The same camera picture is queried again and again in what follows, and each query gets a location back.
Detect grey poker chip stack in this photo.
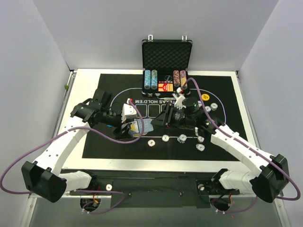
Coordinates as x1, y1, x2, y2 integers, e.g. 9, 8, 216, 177
162, 135, 169, 142

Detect blue poker chip stack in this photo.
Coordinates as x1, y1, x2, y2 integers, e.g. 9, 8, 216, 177
177, 134, 187, 144

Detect blue chips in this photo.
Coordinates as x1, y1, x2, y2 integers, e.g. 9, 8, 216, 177
196, 143, 205, 151
205, 106, 211, 112

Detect grey chips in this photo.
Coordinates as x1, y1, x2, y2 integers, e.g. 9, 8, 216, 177
197, 136, 205, 143
210, 103, 218, 111

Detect blue playing card deck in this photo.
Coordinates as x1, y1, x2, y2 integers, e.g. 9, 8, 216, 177
121, 121, 142, 137

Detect red poker chip stack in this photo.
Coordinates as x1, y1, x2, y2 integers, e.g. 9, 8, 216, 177
148, 140, 155, 147

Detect yellow big blind button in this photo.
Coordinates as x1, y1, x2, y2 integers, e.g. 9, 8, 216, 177
201, 94, 210, 101

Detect blue backed playing cards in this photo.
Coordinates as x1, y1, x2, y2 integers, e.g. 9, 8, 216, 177
137, 118, 154, 136

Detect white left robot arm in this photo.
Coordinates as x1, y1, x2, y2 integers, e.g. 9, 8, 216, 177
21, 89, 153, 203

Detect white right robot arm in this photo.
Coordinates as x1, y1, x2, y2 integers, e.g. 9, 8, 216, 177
164, 94, 289, 203

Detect black poker felt mat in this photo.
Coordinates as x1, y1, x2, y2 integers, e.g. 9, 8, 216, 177
82, 74, 247, 161

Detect red playing card box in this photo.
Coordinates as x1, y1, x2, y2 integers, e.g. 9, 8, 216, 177
158, 83, 173, 92

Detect purple yellow chip row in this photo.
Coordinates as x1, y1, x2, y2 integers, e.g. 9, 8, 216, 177
180, 70, 187, 90

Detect clear dealer button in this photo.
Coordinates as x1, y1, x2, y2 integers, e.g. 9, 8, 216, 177
164, 75, 172, 81

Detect light blue chip row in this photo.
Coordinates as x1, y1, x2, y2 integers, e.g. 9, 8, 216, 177
144, 70, 151, 89

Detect green chip row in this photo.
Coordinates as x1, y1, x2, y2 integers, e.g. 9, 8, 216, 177
151, 70, 158, 89

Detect red chip row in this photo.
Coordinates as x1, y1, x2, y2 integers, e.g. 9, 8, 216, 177
173, 70, 180, 87

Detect aluminium poker chip case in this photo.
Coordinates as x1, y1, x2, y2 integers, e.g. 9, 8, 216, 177
142, 35, 193, 98

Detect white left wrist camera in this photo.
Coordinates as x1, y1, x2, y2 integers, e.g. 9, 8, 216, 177
121, 104, 137, 122

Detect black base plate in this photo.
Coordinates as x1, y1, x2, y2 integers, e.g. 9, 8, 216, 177
67, 169, 240, 209

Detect aluminium frame rail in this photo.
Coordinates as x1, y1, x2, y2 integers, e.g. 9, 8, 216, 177
28, 176, 284, 199

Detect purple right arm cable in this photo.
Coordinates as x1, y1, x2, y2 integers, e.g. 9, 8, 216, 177
181, 77, 299, 215

